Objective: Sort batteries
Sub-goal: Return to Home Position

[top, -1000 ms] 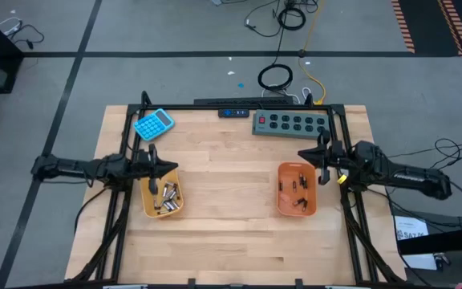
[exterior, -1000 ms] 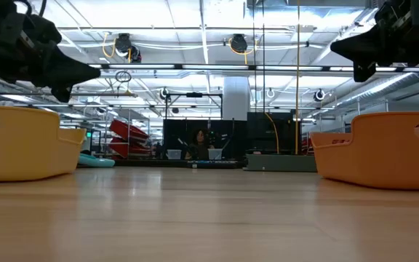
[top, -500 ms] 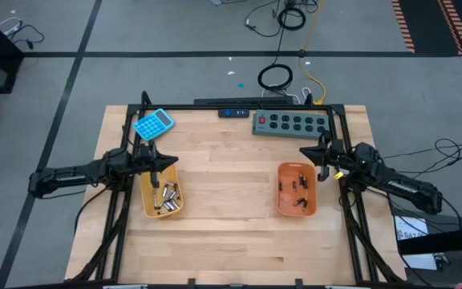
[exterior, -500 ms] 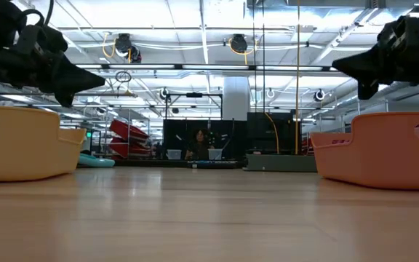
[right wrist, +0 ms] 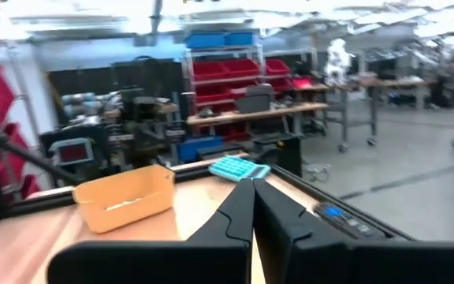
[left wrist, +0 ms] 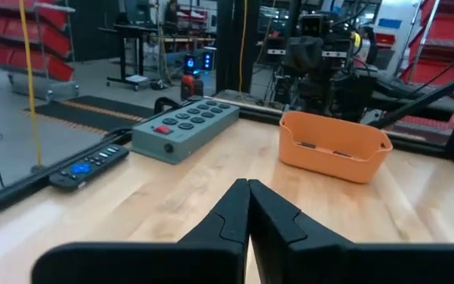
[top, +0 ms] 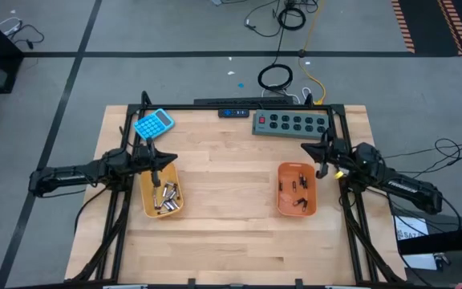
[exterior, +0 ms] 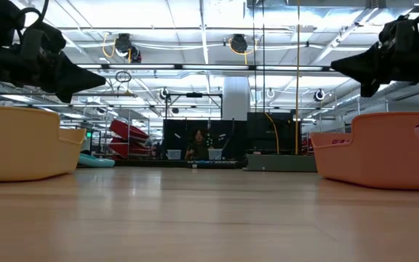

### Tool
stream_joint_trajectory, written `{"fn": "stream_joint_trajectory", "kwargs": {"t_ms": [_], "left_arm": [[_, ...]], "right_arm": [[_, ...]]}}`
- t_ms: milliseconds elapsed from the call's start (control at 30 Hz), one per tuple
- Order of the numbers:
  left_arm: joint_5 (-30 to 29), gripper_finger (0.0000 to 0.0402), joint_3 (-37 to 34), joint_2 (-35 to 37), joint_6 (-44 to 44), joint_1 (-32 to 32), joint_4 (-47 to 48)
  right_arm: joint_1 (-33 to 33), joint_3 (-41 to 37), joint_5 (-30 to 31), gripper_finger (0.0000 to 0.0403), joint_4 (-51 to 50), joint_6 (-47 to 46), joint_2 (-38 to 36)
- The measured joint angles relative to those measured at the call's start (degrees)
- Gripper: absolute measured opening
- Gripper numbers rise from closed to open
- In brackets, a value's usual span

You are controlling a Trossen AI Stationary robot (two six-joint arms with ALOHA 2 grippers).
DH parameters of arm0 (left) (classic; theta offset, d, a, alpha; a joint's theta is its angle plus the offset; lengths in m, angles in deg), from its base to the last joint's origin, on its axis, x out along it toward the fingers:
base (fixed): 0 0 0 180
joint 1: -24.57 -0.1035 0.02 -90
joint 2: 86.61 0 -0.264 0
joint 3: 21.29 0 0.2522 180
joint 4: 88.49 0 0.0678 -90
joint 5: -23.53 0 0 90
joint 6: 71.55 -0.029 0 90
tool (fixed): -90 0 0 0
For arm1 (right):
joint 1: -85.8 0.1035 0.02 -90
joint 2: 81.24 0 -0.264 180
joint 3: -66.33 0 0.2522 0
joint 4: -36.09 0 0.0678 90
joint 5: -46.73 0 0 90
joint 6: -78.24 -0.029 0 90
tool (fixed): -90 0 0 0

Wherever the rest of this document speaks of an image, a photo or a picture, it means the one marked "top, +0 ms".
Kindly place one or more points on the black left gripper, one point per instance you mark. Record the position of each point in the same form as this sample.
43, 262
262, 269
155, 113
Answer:
144, 156

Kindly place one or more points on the yellow plastic bin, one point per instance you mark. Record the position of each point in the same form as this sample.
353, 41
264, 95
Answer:
147, 200

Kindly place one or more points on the black beam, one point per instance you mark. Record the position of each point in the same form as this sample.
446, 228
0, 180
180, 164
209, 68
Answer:
443, 241

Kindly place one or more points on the small black silver battery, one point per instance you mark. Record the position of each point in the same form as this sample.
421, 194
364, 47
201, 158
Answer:
305, 183
301, 179

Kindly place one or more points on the black remote control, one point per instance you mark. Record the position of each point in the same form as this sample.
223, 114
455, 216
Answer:
233, 113

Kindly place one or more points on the grey power strip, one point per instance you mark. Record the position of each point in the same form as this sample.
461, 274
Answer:
291, 125

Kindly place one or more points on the large black silver battery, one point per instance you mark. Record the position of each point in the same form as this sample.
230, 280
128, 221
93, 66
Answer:
171, 194
163, 200

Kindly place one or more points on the copper-top black battery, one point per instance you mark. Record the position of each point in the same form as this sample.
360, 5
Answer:
281, 186
294, 186

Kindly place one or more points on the black and silver battery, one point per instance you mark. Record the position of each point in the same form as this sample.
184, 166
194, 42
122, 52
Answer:
177, 190
173, 204

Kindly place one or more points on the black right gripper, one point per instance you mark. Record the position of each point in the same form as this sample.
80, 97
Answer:
335, 150

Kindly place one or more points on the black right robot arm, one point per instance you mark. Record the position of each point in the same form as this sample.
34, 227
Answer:
407, 188

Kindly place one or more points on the orange plastic bin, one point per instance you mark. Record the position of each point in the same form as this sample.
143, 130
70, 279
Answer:
291, 210

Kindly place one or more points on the blue calculator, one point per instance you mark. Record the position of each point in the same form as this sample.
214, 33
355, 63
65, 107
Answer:
152, 124

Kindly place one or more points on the white printed paper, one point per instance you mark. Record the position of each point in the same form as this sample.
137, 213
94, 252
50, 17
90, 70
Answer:
411, 233

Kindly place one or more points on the black aluminium frame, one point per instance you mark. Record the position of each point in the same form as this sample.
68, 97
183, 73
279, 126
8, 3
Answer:
231, 107

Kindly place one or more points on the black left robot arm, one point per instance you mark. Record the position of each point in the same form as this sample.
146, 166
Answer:
70, 176

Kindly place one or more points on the long black bar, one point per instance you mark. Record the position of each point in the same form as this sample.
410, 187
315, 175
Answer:
243, 101

